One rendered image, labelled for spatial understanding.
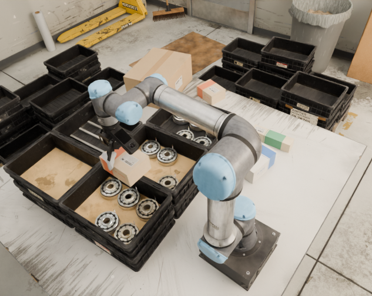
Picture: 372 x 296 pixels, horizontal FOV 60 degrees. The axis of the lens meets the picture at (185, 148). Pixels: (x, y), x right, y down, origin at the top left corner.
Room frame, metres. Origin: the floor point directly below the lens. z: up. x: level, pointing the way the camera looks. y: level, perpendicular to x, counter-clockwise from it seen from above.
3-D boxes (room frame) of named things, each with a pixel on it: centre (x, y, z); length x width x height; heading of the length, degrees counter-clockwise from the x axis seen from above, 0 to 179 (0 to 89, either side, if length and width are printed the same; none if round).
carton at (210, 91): (1.77, -0.20, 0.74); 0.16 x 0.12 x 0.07; 34
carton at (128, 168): (0.87, 0.25, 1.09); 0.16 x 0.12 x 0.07; 48
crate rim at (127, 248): (0.81, 0.32, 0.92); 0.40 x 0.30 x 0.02; 53
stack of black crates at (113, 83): (2.39, 0.67, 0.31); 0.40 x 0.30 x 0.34; 138
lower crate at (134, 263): (0.81, 0.32, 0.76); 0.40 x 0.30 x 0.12; 53
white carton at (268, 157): (1.11, -0.37, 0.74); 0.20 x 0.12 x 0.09; 130
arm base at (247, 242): (0.66, -0.19, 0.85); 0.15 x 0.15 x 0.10
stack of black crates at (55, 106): (2.10, 0.94, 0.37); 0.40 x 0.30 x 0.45; 138
